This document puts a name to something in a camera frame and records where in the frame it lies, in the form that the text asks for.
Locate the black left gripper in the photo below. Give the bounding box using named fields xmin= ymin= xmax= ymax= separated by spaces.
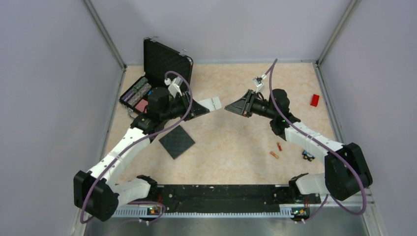
xmin=161 ymin=90 xmax=209 ymax=121

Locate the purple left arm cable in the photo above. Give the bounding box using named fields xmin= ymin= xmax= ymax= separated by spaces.
xmin=80 ymin=71 xmax=194 ymax=225

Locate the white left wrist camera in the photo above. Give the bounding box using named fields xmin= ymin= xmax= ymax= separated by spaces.
xmin=164 ymin=77 xmax=182 ymax=98

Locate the small blue toy car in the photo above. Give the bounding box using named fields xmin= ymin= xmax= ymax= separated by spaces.
xmin=302 ymin=150 xmax=315 ymax=162

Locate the white remote control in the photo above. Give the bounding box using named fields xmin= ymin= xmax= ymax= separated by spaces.
xmin=198 ymin=96 xmax=222 ymax=112

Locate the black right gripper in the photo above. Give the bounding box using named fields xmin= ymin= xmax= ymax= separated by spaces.
xmin=225 ymin=89 xmax=277 ymax=119

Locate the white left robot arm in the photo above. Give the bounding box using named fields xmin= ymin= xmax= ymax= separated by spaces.
xmin=73 ymin=87 xmax=222 ymax=224

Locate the dark grey studded baseplate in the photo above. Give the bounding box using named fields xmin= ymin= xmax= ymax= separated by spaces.
xmin=159 ymin=125 xmax=195 ymax=160

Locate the red toy brick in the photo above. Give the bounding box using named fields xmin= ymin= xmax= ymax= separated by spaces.
xmin=310 ymin=94 xmax=320 ymax=107

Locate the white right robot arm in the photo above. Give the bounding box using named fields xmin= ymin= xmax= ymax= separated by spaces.
xmin=225 ymin=89 xmax=373 ymax=203

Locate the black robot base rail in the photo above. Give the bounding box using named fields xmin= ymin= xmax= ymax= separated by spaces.
xmin=143 ymin=184 xmax=322 ymax=213

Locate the pink card deck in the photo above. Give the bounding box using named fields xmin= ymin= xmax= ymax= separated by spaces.
xmin=135 ymin=99 xmax=148 ymax=113

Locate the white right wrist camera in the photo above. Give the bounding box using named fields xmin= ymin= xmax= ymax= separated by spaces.
xmin=252 ymin=74 xmax=267 ymax=93

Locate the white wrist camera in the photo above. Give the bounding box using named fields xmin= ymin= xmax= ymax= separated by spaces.
xmin=252 ymin=74 xmax=267 ymax=93
xmin=164 ymin=77 xmax=182 ymax=98

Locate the black poker chip case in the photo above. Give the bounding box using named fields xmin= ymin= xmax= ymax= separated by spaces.
xmin=119 ymin=38 xmax=193 ymax=125

